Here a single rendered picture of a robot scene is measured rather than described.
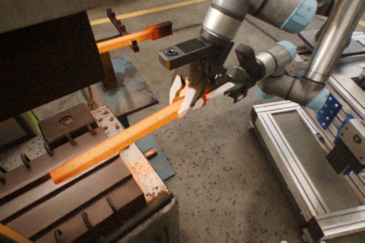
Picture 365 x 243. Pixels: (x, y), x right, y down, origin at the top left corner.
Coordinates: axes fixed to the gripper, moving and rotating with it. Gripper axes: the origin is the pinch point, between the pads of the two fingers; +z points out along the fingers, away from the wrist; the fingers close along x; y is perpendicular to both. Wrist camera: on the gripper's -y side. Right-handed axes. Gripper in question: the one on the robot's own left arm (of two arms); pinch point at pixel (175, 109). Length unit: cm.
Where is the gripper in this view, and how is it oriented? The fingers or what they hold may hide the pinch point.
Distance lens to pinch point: 58.2
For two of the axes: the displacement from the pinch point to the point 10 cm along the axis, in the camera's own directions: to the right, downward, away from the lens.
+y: 6.9, -0.6, 7.2
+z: -3.9, 8.1, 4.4
